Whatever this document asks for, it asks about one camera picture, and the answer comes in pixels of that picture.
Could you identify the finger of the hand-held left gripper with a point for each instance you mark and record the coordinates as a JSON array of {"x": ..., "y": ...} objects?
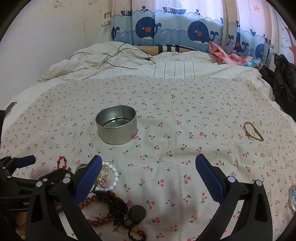
[
  {"x": 55, "y": 173},
  {"x": 25, "y": 160}
]

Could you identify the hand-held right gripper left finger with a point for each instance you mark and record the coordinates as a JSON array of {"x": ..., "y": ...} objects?
[{"x": 89, "y": 178}]

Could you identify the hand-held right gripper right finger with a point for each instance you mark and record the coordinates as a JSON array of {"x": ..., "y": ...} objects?
[{"x": 209, "y": 178}]

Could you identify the round metal tin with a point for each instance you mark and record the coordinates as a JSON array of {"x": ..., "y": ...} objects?
[{"x": 120, "y": 135}]

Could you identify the silver bangle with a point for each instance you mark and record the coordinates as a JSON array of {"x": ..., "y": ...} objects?
[{"x": 81, "y": 166}]

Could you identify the dark grey strip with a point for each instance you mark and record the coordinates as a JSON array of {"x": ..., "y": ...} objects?
[{"x": 9, "y": 107}]

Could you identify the cherry print bedsheet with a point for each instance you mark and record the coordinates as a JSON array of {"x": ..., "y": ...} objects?
[{"x": 173, "y": 115}]

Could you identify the pale blue clear object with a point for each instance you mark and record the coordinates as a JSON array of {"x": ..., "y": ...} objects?
[{"x": 293, "y": 199}]

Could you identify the white striped duvet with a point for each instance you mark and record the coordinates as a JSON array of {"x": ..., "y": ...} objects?
[{"x": 175, "y": 67}]

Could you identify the black jacket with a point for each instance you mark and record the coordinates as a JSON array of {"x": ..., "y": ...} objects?
[{"x": 282, "y": 76}]

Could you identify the pink cloth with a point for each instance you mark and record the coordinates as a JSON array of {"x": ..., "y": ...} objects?
[{"x": 218, "y": 52}]

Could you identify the tan striped pillow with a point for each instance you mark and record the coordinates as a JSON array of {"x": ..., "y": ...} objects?
[{"x": 166, "y": 48}]

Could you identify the blue whale print curtain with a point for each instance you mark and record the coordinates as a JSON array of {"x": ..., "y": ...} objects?
[{"x": 175, "y": 27}]

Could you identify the white charger plug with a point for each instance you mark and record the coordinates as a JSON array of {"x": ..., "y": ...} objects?
[{"x": 106, "y": 22}]

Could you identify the pink tree wall sticker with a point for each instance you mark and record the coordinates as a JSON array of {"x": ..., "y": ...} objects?
[{"x": 288, "y": 34}]

